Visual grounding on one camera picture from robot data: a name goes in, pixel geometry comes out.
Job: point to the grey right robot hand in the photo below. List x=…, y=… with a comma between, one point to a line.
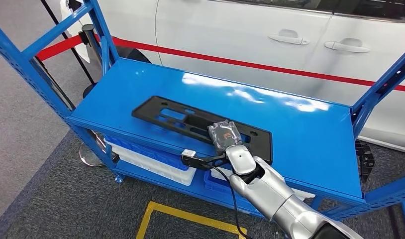
x=225, y=137

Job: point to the black plastic panel part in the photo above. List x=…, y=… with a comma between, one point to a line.
x=149, y=112

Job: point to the blue metal shelf rack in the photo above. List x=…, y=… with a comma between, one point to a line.
x=304, y=138

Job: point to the white plastic crate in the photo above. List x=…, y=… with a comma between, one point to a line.
x=303, y=194
x=156, y=171

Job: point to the red barrier belt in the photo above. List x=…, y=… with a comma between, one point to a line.
x=255, y=64

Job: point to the white car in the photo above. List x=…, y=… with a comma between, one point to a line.
x=222, y=33

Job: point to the black plastic crate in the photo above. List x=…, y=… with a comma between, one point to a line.
x=365, y=161

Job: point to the thin black stand pole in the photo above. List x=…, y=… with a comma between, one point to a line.
x=88, y=90

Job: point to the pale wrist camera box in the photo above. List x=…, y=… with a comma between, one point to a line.
x=188, y=152

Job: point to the chrome stanchion post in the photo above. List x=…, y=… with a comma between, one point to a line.
x=88, y=36

